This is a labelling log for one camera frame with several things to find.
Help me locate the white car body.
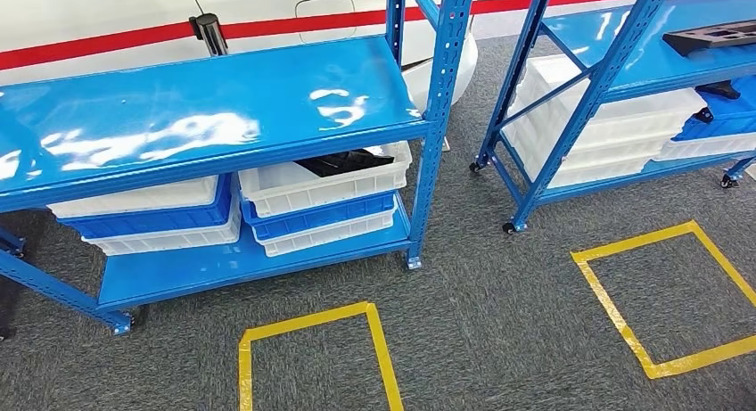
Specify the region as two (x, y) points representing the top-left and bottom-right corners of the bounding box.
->
(0, 0), (734, 114)

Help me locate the black ribbed plastic part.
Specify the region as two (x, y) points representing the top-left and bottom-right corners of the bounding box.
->
(293, 149), (396, 179)

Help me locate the yellow floor tape square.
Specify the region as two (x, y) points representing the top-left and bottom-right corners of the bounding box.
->
(570, 220), (756, 381)
(237, 301), (406, 411)

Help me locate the black plastic panel part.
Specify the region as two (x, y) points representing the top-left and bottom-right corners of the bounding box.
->
(662, 19), (756, 58)

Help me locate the blue steel shelf rack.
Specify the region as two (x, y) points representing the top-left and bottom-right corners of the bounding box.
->
(469, 0), (756, 235)
(0, 0), (477, 337)

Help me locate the black stanchion post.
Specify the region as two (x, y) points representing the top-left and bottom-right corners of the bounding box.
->
(188, 12), (230, 57)

